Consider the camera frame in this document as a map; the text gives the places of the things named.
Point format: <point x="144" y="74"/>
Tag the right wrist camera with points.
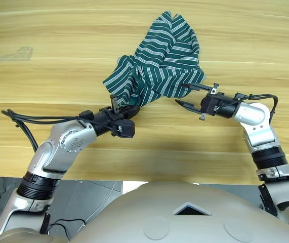
<point x="211" y="104"/>

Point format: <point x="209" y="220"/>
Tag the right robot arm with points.
<point x="259" y="131"/>

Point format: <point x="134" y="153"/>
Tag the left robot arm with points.
<point x="58" y="146"/>

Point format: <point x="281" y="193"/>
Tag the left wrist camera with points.
<point x="125" y="128"/>

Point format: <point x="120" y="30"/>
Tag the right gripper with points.
<point x="229" y="108"/>

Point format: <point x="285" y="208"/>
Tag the green striped T-shirt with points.
<point x="164" y="63"/>

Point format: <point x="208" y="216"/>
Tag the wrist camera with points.
<point x="125" y="128"/>
<point x="211" y="104"/>

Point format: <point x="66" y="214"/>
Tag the robot body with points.
<point x="184" y="217"/>

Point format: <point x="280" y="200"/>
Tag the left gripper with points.
<point x="102" y="122"/>

